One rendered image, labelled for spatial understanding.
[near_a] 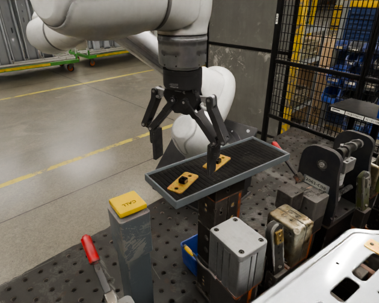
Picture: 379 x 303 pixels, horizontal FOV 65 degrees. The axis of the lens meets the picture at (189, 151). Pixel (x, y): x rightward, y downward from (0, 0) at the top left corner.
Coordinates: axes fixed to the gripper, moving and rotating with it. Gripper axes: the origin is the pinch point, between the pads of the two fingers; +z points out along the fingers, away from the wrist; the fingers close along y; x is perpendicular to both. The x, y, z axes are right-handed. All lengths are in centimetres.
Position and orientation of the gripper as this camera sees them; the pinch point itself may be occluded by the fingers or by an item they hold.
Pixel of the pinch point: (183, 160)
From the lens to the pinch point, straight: 66.1
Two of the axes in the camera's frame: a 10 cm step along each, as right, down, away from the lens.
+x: 5.0, -4.0, 7.7
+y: 8.7, 2.3, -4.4
